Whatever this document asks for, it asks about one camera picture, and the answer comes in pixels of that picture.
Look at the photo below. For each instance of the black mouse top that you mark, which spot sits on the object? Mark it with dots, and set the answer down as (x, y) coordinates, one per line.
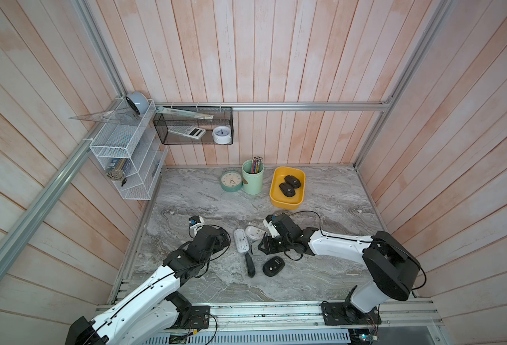
(287, 190)

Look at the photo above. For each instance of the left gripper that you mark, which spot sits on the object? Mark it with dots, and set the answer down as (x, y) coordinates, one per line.
(219, 244)

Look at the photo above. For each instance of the white tape roll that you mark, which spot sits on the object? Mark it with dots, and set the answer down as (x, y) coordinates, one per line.
(222, 135)

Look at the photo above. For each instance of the pens in cup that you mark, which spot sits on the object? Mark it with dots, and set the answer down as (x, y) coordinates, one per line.
(256, 164)

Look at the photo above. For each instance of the binder clips jar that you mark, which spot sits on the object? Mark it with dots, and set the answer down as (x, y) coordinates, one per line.
(117, 169)

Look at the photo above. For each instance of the black mouse bottom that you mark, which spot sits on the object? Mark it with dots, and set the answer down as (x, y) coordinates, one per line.
(273, 266)

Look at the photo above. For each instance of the white calculator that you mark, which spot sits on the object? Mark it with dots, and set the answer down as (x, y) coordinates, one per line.
(190, 132)

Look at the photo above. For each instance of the green pen cup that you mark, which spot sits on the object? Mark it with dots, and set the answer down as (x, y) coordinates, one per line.
(252, 184)

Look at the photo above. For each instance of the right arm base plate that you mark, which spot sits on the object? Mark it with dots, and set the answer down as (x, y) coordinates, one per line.
(335, 314)

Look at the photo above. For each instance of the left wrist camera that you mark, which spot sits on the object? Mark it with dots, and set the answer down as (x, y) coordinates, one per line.
(195, 222)

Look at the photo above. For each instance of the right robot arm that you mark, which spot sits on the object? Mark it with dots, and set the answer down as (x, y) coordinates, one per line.
(392, 268)

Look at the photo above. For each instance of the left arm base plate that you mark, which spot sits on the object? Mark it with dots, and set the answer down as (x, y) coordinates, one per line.
(193, 317)

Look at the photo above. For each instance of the white wire shelf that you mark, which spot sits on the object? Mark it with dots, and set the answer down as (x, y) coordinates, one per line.
(141, 145)

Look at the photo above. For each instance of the black wire basket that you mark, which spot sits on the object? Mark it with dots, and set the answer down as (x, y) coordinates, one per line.
(194, 125)

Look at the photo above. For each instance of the yellow storage box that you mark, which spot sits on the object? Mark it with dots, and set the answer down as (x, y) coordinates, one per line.
(277, 198)

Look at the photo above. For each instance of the clear triangle ruler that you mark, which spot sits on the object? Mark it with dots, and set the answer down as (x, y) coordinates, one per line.
(122, 116)

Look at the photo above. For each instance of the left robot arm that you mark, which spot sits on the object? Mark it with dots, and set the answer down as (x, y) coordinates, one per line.
(156, 304)

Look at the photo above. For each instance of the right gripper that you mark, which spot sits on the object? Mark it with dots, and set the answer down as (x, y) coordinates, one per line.
(268, 248)

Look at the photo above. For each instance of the green round clock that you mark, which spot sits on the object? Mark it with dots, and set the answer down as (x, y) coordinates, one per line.
(231, 181)

